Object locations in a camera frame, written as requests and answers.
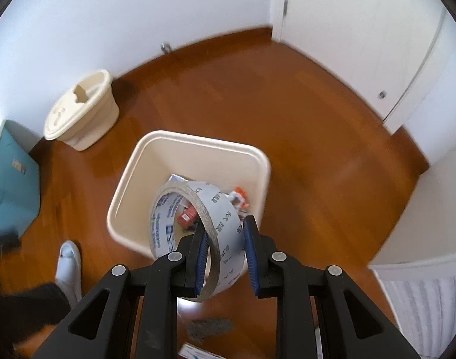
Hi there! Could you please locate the white left slipper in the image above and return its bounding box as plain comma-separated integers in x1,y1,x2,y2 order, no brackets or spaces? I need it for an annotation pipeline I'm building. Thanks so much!
56,240,82,304

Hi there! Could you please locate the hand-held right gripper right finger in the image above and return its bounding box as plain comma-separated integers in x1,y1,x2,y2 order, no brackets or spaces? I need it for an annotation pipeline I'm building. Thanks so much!
243,215,421,359

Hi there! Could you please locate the tape roll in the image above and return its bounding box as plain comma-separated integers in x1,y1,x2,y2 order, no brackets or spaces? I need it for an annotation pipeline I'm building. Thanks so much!
149,180,248,303

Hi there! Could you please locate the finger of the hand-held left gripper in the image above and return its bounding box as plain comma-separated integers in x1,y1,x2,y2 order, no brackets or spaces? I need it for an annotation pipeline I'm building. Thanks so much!
0,226,22,250

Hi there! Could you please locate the white blue medicine box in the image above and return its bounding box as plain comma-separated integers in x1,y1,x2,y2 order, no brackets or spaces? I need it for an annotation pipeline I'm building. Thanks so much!
179,343,223,359

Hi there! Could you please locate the red packet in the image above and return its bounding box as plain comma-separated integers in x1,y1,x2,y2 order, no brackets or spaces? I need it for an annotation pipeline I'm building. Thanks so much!
177,209,197,229

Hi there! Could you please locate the white orange pouch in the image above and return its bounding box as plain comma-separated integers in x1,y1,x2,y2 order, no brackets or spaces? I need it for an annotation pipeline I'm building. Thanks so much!
230,188,250,215

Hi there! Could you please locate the white louvered closet door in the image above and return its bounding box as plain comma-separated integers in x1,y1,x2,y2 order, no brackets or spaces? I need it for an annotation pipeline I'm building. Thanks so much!
368,262,456,359

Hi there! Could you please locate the beige plastic trash bin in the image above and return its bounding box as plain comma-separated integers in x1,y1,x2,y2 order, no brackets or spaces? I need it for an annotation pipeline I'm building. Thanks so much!
106,130,271,273

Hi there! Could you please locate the beige folding bucket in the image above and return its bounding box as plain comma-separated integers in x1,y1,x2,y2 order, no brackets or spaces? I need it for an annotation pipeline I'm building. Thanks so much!
44,69,120,152

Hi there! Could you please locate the teal storage box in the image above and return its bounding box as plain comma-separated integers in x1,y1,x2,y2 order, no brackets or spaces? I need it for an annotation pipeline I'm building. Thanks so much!
0,120,40,238

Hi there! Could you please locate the grey steel wool scrubber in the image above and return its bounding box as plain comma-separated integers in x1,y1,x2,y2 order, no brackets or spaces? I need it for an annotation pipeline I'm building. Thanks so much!
188,318,233,343

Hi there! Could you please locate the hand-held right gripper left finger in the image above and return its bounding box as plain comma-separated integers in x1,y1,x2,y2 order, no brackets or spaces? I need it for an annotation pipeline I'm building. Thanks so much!
33,220,213,359

